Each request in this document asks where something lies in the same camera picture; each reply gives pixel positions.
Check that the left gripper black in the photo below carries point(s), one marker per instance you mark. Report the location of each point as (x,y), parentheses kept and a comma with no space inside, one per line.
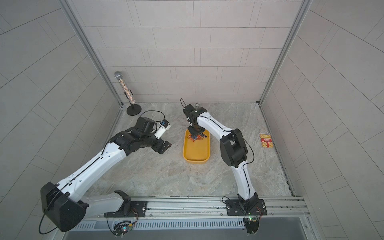
(162,146)

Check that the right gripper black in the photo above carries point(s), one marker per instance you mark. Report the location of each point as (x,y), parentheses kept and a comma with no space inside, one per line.
(195,130)

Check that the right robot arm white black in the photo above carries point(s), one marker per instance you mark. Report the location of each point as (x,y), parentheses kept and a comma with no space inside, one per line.
(233,151)

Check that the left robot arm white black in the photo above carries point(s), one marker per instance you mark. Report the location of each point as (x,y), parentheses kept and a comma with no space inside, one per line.
(64,203)

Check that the yellow plastic storage tray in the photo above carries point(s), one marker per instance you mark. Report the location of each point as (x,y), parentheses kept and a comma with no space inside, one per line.
(197,152)

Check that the microphone on black stand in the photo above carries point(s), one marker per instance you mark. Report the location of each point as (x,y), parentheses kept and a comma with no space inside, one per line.
(134,109)

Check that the yellow red card pack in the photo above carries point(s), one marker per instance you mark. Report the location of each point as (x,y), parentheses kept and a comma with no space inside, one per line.
(266,140)

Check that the left circuit board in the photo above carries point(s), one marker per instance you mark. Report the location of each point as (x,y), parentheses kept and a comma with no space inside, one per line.
(120,229)

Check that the circuit board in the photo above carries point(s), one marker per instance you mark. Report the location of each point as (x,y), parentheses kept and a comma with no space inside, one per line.
(120,229)
(251,225)

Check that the right circuit board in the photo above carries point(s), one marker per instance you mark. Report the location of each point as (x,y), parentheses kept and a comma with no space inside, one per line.
(251,225)

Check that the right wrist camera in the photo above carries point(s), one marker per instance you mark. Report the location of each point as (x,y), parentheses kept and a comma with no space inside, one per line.
(188,110)

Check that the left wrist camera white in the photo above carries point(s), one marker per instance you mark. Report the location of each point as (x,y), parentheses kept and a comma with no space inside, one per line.
(163,127)

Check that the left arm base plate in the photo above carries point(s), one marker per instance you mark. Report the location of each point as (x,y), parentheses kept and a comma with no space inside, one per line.
(130,209)

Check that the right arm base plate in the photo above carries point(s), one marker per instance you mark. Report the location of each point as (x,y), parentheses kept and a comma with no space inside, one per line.
(249,208)

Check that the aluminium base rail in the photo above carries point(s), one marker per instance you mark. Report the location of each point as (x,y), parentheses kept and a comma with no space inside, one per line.
(161,208)

